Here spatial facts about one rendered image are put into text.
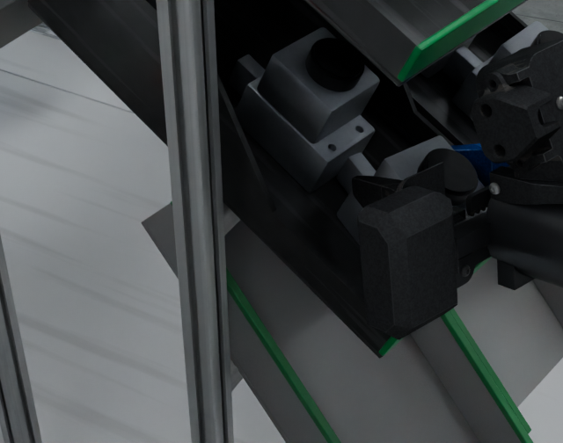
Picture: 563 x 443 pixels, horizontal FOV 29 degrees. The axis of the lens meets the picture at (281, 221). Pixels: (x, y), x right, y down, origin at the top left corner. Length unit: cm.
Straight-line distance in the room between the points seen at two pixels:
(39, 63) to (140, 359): 60
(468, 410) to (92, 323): 45
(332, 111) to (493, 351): 31
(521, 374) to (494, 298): 6
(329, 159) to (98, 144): 78
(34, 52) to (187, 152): 103
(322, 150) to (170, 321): 52
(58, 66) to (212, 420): 92
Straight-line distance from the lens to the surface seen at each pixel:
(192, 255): 59
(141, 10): 57
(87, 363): 105
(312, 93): 57
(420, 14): 51
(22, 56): 155
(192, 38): 51
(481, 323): 82
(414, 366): 75
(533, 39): 70
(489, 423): 76
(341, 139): 60
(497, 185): 50
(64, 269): 116
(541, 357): 86
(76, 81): 148
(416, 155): 57
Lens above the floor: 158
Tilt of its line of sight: 37 degrees down
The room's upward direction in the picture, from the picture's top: straight up
